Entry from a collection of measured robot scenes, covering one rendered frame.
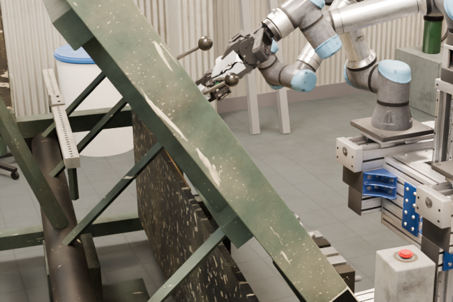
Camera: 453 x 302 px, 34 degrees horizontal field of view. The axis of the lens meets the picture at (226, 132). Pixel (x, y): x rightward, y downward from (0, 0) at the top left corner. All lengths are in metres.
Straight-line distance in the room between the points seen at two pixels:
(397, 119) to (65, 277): 1.28
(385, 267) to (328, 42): 0.63
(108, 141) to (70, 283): 3.10
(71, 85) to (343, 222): 2.17
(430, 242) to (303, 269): 0.67
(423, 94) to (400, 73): 3.72
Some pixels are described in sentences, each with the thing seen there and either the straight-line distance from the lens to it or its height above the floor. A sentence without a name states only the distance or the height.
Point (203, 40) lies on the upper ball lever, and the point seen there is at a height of 1.54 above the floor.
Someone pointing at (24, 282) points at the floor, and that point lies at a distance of 3.99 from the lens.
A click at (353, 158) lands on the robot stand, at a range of 2.72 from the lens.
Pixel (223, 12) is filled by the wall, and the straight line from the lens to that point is 6.20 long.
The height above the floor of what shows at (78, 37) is 1.61.
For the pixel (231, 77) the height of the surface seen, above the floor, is 1.44.
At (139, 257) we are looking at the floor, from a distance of 4.08.
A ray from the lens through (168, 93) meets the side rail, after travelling 1.66.
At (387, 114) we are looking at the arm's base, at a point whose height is 1.10.
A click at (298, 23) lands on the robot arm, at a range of 2.04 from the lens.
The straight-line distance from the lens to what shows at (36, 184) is 2.73.
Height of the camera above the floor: 1.94
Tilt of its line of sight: 19 degrees down
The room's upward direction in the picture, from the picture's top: 1 degrees counter-clockwise
